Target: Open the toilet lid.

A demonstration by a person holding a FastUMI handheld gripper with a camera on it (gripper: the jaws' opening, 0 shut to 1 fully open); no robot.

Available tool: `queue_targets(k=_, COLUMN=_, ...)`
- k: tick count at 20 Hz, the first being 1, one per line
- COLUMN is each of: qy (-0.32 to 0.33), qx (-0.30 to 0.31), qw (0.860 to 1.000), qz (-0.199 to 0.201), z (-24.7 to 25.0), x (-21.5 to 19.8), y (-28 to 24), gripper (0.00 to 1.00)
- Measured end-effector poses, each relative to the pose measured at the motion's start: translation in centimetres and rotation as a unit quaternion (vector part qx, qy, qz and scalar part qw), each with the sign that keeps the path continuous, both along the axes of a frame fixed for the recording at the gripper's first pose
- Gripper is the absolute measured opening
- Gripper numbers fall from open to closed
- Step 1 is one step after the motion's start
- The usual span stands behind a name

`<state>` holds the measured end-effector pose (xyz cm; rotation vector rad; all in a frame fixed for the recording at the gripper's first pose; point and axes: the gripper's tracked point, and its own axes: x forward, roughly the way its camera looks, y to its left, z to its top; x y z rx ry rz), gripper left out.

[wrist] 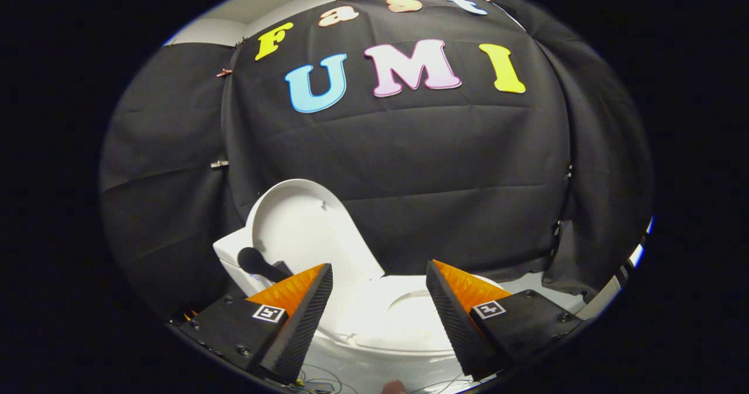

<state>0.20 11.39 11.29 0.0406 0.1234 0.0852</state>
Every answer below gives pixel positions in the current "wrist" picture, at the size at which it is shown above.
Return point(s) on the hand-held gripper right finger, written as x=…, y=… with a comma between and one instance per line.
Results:
x=453, y=326

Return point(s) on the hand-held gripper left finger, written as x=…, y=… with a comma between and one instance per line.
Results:
x=301, y=335

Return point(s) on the black round lid tab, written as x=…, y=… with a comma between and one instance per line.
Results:
x=251, y=259

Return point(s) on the white toilet lid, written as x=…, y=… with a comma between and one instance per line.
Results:
x=304, y=224

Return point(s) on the white toilet seat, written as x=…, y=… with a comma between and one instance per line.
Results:
x=374, y=312

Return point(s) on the white ceramic toilet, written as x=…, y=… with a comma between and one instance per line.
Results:
x=374, y=373

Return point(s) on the black backdrop cloth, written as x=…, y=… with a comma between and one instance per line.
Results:
x=439, y=177

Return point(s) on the grey panel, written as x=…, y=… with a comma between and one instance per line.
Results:
x=603, y=303

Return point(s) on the black white striped object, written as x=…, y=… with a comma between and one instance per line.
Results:
x=635, y=256

